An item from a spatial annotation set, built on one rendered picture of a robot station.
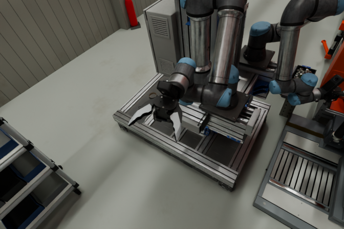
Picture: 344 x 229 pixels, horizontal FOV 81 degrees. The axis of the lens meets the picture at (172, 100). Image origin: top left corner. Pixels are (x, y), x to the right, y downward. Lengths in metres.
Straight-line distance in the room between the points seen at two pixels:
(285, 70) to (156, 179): 1.31
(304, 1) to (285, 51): 0.22
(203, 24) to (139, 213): 1.45
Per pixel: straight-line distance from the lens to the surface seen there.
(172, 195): 1.80
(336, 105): 2.22
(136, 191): 1.87
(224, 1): 0.82
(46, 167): 1.72
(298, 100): 1.29
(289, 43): 1.11
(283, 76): 1.16
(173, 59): 1.34
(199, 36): 0.93
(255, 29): 1.43
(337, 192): 1.86
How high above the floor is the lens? 1.70
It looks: 46 degrees down
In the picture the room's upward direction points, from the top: 10 degrees counter-clockwise
